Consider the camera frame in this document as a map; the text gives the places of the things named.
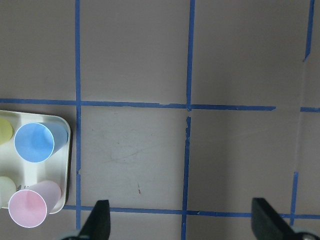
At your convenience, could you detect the pale green plastic cup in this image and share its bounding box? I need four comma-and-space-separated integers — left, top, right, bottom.
0, 176, 17, 208

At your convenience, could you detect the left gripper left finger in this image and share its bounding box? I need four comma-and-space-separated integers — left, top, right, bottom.
77, 200, 111, 240

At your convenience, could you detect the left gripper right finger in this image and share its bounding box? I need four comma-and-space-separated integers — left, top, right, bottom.
251, 197, 303, 240

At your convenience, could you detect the pink plastic cup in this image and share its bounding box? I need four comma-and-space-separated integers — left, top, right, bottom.
8, 180, 62, 228

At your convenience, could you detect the yellow plastic cup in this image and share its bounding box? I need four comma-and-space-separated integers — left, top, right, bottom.
0, 118, 13, 145

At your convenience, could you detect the cream plastic tray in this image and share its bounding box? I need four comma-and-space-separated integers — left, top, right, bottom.
0, 110, 72, 215

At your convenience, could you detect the blue plastic cup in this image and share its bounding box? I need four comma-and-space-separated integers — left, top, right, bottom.
13, 122, 69, 163

